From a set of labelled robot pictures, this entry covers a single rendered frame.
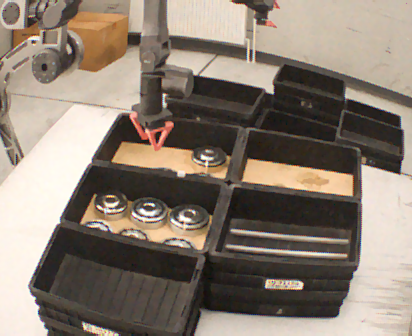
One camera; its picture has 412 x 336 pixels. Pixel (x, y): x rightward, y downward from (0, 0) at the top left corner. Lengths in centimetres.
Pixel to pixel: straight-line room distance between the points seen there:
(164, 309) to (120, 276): 16
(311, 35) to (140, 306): 347
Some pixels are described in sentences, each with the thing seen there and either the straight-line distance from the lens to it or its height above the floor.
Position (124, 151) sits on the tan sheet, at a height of 83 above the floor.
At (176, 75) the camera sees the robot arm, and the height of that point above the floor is 127.
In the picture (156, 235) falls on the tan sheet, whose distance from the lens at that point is 167.
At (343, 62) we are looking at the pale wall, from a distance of 467.
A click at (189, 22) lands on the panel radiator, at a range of 476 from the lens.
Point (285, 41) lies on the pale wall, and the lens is 470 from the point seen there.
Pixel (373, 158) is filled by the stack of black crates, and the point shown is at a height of 53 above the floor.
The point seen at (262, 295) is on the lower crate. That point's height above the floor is 80.
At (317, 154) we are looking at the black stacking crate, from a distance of 196.
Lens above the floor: 189
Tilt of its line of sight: 33 degrees down
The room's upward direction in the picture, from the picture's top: 3 degrees clockwise
